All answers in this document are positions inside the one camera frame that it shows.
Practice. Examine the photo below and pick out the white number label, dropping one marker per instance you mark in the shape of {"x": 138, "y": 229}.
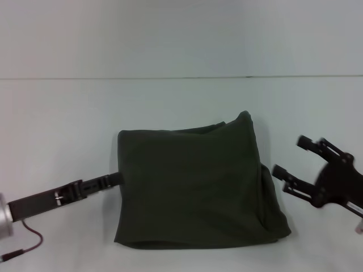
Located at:
{"x": 356, "y": 209}

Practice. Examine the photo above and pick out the dark green t-shirt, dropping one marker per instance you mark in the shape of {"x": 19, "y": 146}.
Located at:
{"x": 193, "y": 184}

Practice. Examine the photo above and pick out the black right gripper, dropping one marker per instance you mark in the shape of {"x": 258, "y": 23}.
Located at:
{"x": 340, "y": 181}

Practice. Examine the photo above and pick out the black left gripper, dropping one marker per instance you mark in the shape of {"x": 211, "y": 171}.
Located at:
{"x": 42, "y": 199}

